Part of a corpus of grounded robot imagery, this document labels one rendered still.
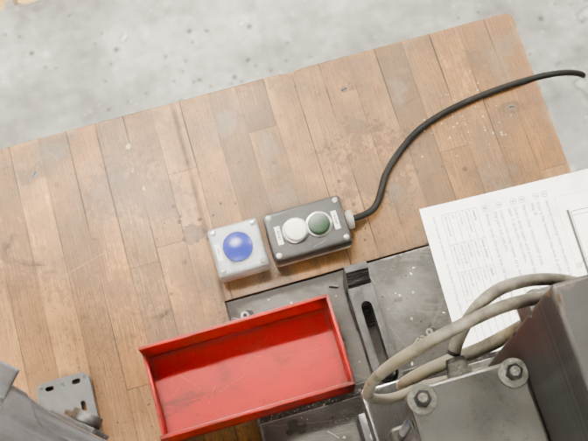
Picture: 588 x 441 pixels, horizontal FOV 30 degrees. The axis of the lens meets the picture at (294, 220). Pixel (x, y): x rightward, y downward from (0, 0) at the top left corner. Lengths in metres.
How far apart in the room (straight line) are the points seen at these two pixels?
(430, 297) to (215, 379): 0.30
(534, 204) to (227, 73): 1.21
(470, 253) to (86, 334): 0.52
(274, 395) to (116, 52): 1.37
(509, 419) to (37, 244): 0.86
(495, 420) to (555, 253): 0.70
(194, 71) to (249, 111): 1.04
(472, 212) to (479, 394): 0.70
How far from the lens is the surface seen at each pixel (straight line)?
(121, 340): 1.47
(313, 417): 1.43
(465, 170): 1.52
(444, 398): 0.82
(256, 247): 1.45
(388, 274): 1.47
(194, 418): 1.43
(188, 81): 2.57
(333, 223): 1.45
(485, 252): 1.49
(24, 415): 1.03
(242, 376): 1.43
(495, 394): 0.82
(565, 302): 0.70
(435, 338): 0.81
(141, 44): 2.63
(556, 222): 1.51
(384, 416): 1.19
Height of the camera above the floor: 2.32
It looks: 72 degrees down
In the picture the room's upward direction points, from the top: 6 degrees counter-clockwise
